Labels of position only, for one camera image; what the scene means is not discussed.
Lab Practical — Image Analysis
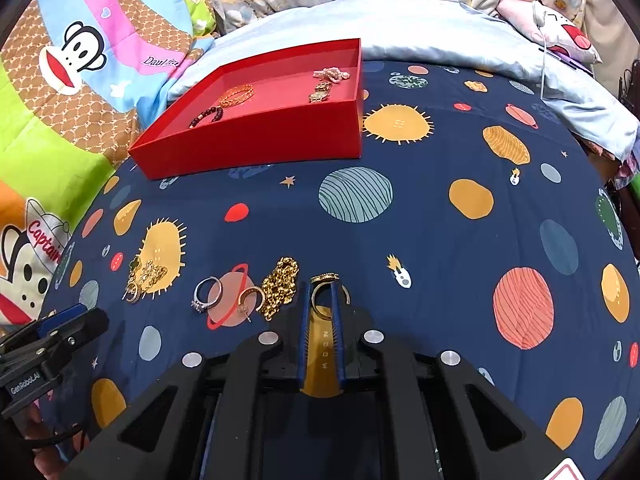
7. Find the gold band ring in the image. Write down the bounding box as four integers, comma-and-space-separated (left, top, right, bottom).
309, 279, 353, 309

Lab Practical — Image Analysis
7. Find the gold chunky chain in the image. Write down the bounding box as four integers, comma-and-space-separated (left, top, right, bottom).
256, 256, 302, 322

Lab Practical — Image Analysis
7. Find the gold hoop earring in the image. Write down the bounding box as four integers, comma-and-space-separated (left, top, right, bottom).
238, 285, 266, 323

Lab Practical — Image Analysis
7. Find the silver stone ring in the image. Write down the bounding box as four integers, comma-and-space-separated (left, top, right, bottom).
190, 275, 225, 314

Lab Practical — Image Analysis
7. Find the thin gold clover necklace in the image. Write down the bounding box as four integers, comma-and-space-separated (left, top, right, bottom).
121, 258, 170, 306

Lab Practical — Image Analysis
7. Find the black bead bracelet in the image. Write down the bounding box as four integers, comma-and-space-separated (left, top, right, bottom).
188, 105, 226, 130

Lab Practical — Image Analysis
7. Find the gold link watch band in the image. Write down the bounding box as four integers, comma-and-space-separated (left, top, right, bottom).
308, 80, 333, 103

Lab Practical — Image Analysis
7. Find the pearl rose gold bracelet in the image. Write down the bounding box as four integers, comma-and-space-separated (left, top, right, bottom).
312, 65, 352, 84

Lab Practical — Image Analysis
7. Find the red jewelry tray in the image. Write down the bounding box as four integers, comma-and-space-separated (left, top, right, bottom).
129, 38, 363, 180

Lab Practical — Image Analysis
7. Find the person left hand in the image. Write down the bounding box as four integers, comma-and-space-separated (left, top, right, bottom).
21, 403, 67, 480

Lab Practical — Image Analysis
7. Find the navy planet print bedspread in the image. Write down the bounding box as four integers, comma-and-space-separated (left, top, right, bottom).
39, 61, 639, 479

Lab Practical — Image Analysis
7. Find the colourful monkey cartoon blanket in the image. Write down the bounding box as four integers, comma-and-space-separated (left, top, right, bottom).
1, 0, 216, 327

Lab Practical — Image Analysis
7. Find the light blue quilt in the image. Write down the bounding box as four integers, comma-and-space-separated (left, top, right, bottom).
167, 0, 639, 160

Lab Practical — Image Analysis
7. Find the white cartoon face pillow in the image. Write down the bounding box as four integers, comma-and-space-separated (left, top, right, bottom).
497, 0, 602, 65

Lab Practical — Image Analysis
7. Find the dark metal chair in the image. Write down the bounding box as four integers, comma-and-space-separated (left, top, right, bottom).
618, 58, 640, 118

